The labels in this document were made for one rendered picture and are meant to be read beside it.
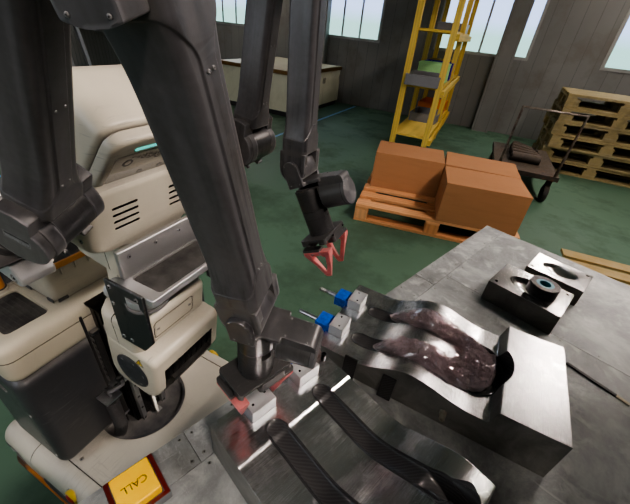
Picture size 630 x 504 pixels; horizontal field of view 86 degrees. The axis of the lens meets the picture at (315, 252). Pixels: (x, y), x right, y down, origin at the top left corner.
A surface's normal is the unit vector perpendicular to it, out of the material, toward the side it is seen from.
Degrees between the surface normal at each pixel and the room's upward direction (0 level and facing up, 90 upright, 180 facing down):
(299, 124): 84
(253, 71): 91
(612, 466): 0
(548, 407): 0
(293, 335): 16
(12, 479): 0
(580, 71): 90
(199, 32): 87
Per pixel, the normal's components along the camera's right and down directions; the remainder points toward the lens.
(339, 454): 0.11, -0.81
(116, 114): 0.66, -0.39
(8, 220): -0.29, 0.72
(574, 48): -0.46, 0.47
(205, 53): 0.96, 0.18
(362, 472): -0.16, -0.93
